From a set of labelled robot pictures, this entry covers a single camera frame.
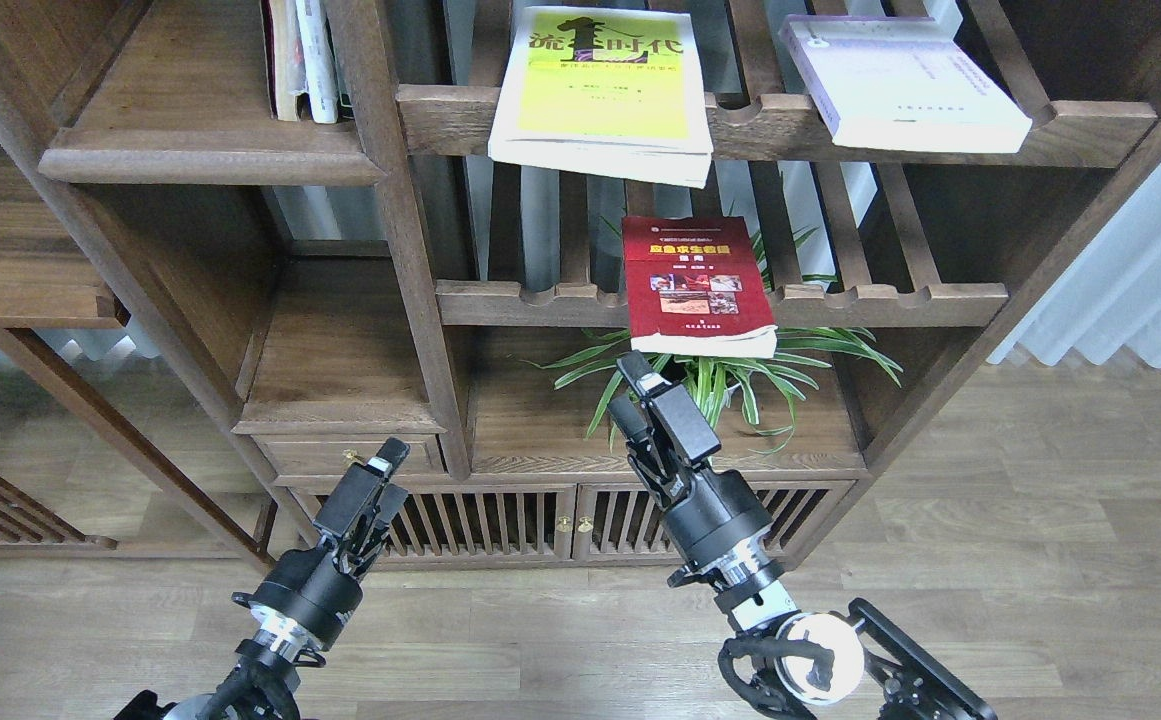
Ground dark wooden bookshelf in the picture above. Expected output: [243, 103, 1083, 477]
[0, 1, 1161, 564]

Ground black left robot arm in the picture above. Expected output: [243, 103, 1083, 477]
[117, 438, 410, 719]

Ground yellow green cover book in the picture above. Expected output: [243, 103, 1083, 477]
[488, 6, 713, 190]

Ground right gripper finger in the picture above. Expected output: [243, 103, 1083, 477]
[616, 351, 721, 462]
[608, 395, 656, 471]

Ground green spider plant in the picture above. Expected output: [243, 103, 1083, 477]
[549, 223, 901, 439]

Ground upright beige book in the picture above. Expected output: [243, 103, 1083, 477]
[260, 1, 307, 122]

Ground white lavender cover book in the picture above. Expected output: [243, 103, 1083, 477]
[780, 15, 1033, 154]

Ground upright white book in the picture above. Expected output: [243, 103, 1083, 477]
[295, 1, 339, 124]

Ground red cover book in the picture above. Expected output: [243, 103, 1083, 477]
[622, 217, 777, 359]

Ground upright dark green book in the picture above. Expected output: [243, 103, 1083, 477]
[330, 44, 355, 118]

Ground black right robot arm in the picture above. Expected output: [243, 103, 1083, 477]
[610, 351, 995, 719]

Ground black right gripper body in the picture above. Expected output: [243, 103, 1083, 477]
[627, 439, 784, 589]

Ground white pleated curtain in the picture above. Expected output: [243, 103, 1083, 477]
[990, 164, 1161, 368]

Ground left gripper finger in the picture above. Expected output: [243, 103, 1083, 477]
[313, 438, 410, 541]
[365, 484, 410, 546]

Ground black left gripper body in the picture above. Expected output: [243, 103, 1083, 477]
[233, 534, 383, 651]

